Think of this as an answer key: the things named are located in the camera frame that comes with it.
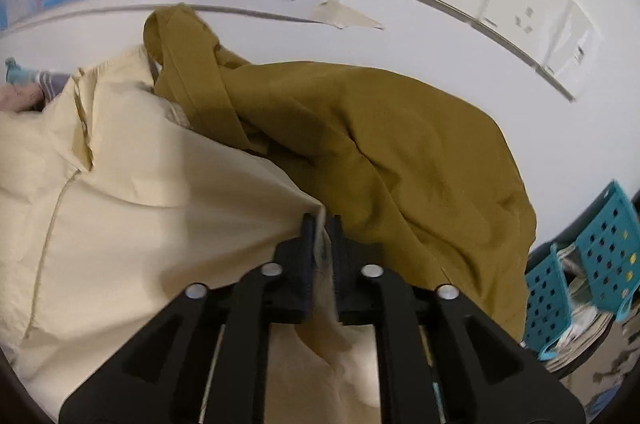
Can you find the peeling beige tape piece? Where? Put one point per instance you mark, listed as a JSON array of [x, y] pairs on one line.
[[345, 16]]

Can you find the teal printed bed sheet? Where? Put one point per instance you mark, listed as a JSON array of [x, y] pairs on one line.
[[50, 81]]

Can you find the white wall switch panel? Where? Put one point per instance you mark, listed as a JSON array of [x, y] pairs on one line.
[[570, 48]]

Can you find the teal perforated plastic basket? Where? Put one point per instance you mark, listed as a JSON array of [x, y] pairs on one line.
[[607, 234]]

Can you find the cream garment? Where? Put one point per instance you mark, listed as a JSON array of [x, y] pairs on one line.
[[150, 204]]

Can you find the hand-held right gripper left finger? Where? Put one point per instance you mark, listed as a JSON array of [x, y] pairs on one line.
[[307, 246]]

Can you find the stack of magazines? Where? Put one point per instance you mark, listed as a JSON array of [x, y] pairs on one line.
[[585, 329]]

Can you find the pink cloth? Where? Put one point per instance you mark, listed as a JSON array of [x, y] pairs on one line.
[[15, 98]]

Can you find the olive green garment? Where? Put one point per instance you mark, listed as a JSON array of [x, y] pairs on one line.
[[375, 143]]

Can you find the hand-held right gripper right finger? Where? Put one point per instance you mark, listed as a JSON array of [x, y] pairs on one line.
[[337, 254]]

